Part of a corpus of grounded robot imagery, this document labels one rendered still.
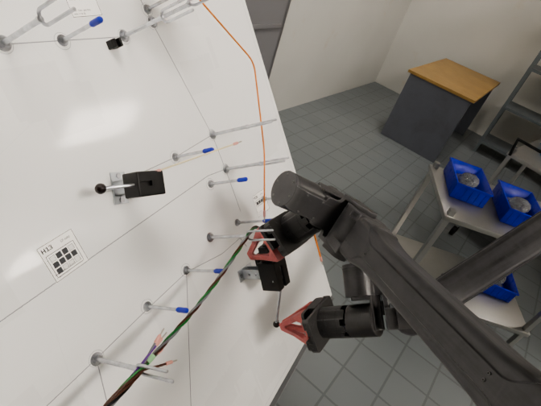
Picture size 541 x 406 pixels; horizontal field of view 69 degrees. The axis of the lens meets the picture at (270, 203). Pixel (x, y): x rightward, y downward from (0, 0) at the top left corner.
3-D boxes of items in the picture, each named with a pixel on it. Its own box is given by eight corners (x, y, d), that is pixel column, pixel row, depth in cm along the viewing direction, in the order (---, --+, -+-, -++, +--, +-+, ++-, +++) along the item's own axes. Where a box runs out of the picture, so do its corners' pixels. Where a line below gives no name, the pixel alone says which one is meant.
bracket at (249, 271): (240, 282, 78) (260, 283, 76) (237, 271, 78) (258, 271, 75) (252, 272, 82) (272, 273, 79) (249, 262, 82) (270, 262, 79)
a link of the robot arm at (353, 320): (378, 337, 64) (391, 335, 68) (373, 294, 66) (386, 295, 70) (340, 339, 68) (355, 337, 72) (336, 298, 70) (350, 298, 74)
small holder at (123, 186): (71, 175, 51) (104, 167, 47) (129, 171, 59) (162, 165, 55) (76, 209, 51) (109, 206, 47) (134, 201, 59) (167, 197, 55)
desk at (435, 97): (466, 135, 521) (500, 82, 477) (435, 164, 420) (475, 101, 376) (417, 110, 547) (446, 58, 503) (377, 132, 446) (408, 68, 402)
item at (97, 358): (105, 358, 53) (179, 376, 45) (94, 370, 52) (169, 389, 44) (98, 348, 52) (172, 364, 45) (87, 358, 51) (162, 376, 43)
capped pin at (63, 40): (67, 48, 52) (106, 27, 47) (55, 42, 51) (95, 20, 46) (68, 39, 52) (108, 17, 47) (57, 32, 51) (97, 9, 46)
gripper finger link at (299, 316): (268, 316, 76) (309, 313, 71) (286, 300, 82) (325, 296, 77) (280, 348, 77) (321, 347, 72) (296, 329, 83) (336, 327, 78)
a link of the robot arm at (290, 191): (350, 264, 60) (382, 217, 58) (295, 246, 53) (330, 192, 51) (310, 225, 69) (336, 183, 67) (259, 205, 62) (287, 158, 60)
